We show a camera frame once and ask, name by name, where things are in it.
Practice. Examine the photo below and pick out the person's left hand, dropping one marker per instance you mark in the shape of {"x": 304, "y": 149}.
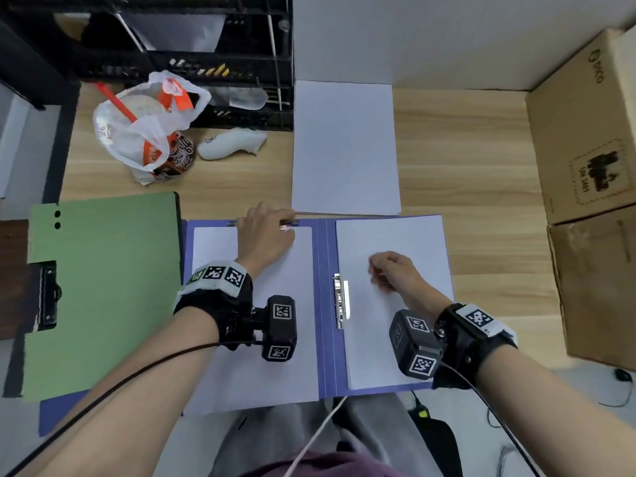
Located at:
{"x": 263, "y": 238}

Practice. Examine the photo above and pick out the person's right hand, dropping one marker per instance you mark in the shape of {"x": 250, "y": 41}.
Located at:
{"x": 407, "y": 283}

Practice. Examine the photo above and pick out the sheet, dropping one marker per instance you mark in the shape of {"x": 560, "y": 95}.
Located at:
{"x": 248, "y": 382}
{"x": 372, "y": 342}

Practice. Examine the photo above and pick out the squared stack of white papers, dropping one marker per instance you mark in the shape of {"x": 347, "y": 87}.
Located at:
{"x": 345, "y": 148}

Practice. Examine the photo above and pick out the green folder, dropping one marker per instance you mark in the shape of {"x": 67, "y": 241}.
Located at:
{"x": 109, "y": 293}

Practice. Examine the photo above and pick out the person's right forearm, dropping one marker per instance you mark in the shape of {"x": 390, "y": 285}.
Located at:
{"x": 556, "y": 422}

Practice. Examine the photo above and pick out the person's left forearm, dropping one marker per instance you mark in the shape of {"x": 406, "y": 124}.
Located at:
{"x": 124, "y": 407}

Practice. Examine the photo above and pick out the white handheld controller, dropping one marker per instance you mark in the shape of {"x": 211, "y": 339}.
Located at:
{"x": 228, "y": 144}

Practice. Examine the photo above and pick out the printed drink cup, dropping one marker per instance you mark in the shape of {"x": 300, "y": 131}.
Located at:
{"x": 181, "y": 153}

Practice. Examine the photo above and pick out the drink cup in plastic bag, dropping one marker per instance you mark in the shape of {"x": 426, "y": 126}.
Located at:
{"x": 129, "y": 139}

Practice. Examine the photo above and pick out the flat printed cardboard box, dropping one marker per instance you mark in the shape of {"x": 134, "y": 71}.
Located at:
{"x": 596, "y": 293}

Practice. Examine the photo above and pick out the black stacked file tray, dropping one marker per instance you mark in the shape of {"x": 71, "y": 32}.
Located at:
{"x": 199, "y": 59}

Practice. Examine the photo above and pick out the grey trousers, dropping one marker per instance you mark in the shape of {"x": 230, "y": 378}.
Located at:
{"x": 268, "y": 432}

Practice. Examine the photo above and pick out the red drinking straw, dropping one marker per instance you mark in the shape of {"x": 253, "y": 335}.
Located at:
{"x": 116, "y": 102}

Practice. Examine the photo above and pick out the brown labelled cardboard box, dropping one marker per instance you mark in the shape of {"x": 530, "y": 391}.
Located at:
{"x": 571, "y": 144}

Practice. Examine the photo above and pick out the dark brown wooden stool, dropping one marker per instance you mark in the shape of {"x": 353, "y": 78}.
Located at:
{"x": 12, "y": 283}

